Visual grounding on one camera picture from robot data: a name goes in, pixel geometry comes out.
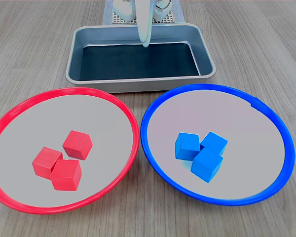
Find black tray mat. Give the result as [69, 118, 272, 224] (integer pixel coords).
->
[78, 42, 201, 81]

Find red-rimmed white plate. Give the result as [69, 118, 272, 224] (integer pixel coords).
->
[0, 86, 140, 215]

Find blue-rimmed white plate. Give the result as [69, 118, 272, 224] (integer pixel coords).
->
[140, 83, 296, 206]

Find blue wooden cube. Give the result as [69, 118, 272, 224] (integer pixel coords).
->
[174, 132, 201, 160]
[190, 147, 224, 183]
[199, 131, 229, 156]

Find pale perforated base plate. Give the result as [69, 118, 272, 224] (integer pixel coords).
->
[112, 11, 176, 25]

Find steel tray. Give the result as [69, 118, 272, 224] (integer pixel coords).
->
[65, 23, 217, 94]

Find red wooden cube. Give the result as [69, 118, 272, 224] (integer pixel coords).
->
[32, 147, 64, 179]
[50, 159, 82, 192]
[62, 130, 93, 161]

